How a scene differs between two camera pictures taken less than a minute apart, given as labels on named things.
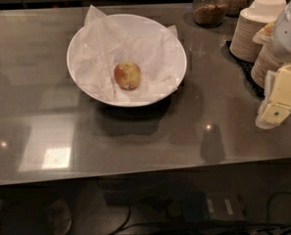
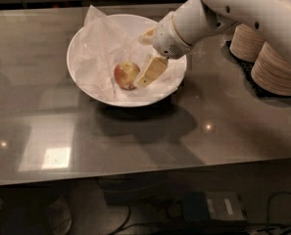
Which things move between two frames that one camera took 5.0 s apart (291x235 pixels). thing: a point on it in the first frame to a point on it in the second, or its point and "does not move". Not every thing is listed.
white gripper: (289, 33) to (166, 39)
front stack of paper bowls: (268, 60) does not move
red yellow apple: (127, 75) does not move
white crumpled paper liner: (99, 48) does not move
